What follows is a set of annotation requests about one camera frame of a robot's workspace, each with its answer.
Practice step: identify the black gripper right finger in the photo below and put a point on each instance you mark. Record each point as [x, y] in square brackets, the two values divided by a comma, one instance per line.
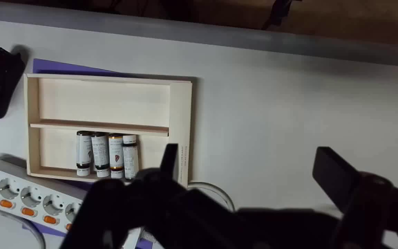
[337, 177]

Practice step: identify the white bottle red print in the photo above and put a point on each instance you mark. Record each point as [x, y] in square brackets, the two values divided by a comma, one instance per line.
[116, 154]

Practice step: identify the black stand leg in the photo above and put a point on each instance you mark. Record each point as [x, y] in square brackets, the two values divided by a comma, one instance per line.
[279, 11]

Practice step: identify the white bottle black band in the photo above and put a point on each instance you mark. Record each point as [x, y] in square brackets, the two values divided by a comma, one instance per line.
[130, 156]

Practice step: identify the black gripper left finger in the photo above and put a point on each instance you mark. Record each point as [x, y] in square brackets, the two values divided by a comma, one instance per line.
[169, 160]

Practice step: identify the white bottle black cap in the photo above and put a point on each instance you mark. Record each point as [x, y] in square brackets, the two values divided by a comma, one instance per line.
[83, 152]
[99, 153]

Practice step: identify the white power strip orange switches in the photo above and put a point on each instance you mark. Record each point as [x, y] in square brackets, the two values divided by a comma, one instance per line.
[19, 197]

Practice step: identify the light wooden divided tray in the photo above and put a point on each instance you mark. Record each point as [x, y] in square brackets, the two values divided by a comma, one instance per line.
[180, 124]

